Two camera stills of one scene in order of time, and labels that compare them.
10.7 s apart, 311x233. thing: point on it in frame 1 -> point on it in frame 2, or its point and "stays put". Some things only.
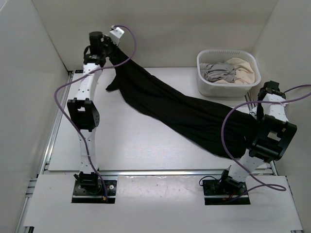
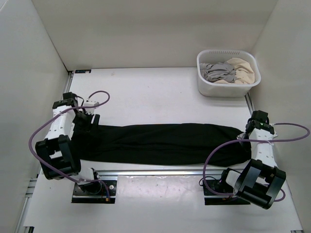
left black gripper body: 109,47 -> 82,122
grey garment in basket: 222,71 stays put
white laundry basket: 227,73 stays put
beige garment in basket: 244,74 stays put
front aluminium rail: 162,173 stays put
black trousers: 228,130 -> 164,143
